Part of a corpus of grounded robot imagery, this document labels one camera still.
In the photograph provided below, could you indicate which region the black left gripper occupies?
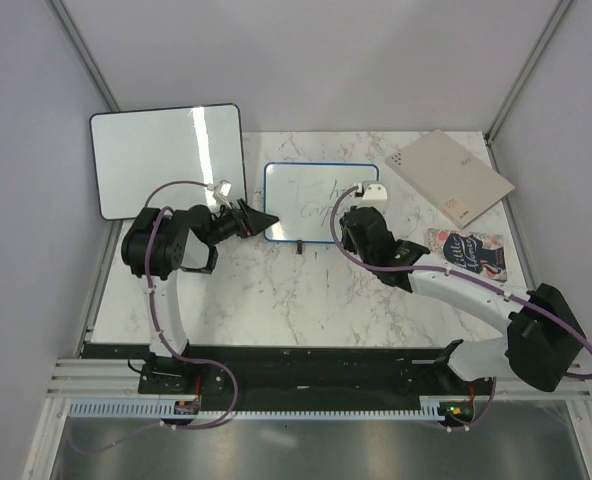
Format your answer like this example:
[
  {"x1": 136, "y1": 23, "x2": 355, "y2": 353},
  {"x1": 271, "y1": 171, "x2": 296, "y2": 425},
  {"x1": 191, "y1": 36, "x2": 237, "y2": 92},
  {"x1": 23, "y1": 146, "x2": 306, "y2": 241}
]
[{"x1": 207, "y1": 199, "x2": 279, "y2": 246}]

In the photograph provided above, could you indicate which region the blue-framed small whiteboard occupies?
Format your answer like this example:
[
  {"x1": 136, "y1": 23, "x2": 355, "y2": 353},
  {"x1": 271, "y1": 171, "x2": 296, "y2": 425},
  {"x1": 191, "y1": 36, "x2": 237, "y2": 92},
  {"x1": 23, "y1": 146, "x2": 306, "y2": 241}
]
[{"x1": 263, "y1": 162, "x2": 380, "y2": 243}]

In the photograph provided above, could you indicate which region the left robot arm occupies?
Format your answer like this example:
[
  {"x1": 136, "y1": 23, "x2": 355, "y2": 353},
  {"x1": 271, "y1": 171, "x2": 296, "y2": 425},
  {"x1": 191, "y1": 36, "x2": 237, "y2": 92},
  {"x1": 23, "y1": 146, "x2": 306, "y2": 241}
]
[{"x1": 121, "y1": 199, "x2": 279, "y2": 395}]

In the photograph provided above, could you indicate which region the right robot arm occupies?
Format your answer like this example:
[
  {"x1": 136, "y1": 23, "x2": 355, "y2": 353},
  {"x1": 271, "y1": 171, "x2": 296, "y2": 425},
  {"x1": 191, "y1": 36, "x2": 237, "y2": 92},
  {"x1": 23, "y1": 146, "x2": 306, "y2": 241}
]
[{"x1": 340, "y1": 207, "x2": 585, "y2": 394}]

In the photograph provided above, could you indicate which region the large black-framed whiteboard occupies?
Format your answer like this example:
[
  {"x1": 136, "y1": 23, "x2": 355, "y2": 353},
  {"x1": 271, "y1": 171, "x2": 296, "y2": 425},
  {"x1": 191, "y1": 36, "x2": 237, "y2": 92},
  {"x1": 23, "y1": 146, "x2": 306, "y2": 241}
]
[{"x1": 89, "y1": 104, "x2": 247, "y2": 220}]

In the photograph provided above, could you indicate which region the beige notebook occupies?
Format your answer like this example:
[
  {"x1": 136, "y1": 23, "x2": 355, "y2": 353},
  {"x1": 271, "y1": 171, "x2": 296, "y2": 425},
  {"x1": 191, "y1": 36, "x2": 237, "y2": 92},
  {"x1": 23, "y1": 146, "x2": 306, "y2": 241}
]
[{"x1": 385, "y1": 130, "x2": 514, "y2": 229}]

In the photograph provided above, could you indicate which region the dark floral paperback book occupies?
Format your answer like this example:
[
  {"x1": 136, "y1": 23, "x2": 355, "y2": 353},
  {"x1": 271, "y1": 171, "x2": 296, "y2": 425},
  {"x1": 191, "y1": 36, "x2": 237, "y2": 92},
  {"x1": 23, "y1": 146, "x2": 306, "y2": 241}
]
[{"x1": 425, "y1": 228, "x2": 507, "y2": 283}]

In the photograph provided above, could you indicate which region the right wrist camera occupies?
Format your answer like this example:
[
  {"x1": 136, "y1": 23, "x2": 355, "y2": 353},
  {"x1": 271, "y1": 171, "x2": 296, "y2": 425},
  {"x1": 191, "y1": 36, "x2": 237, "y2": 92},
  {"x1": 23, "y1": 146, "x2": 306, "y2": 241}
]
[{"x1": 354, "y1": 181, "x2": 388, "y2": 213}]

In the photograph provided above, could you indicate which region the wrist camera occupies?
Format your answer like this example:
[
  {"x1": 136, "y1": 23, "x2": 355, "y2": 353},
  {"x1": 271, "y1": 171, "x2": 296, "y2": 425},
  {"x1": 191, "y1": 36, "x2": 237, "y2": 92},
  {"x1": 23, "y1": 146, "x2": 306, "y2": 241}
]
[
  {"x1": 354, "y1": 181, "x2": 388, "y2": 213},
  {"x1": 208, "y1": 180, "x2": 232, "y2": 205}
]

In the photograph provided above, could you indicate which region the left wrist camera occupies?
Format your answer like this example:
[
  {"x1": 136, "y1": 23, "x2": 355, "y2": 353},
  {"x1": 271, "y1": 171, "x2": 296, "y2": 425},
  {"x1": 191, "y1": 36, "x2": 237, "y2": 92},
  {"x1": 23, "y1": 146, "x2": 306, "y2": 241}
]
[{"x1": 208, "y1": 180, "x2": 232, "y2": 205}]

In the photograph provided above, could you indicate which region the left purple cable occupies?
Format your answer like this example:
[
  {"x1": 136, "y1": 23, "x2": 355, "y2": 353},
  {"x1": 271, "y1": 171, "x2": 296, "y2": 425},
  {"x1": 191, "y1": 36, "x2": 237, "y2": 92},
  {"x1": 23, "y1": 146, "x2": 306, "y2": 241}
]
[{"x1": 68, "y1": 180, "x2": 241, "y2": 456}]

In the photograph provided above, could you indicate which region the purple cable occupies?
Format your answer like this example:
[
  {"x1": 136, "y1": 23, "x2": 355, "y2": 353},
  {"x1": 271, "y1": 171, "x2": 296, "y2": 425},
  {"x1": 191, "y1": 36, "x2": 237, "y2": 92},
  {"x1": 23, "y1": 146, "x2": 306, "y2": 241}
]
[
  {"x1": 328, "y1": 189, "x2": 592, "y2": 434},
  {"x1": 68, "y1": 180, "x2": 241, "y2": 456}
]

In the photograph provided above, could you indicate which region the light blue cable duct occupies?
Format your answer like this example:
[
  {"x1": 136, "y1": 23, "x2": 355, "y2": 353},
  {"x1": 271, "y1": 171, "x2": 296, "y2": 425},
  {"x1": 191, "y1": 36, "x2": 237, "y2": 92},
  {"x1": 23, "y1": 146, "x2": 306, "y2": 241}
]
[{"x1": 67, "y1": 398, "x2": 445, "y2": 421}]

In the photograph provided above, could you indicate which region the aluminium rail base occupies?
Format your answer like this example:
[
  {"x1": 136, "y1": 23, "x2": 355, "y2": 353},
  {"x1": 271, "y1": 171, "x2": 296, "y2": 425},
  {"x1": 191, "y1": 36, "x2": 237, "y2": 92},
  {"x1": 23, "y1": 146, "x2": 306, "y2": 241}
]
[{"x1": 45, "y1": 344, "x2": 592, "y2": 401}]

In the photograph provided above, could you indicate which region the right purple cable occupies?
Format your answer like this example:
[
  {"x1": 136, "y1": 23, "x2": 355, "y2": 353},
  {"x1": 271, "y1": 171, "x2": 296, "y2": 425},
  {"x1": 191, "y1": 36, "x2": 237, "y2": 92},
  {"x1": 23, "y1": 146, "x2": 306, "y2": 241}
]
[{"x1": 328, "y1": 189, "x2": 592, "y2": 434}]

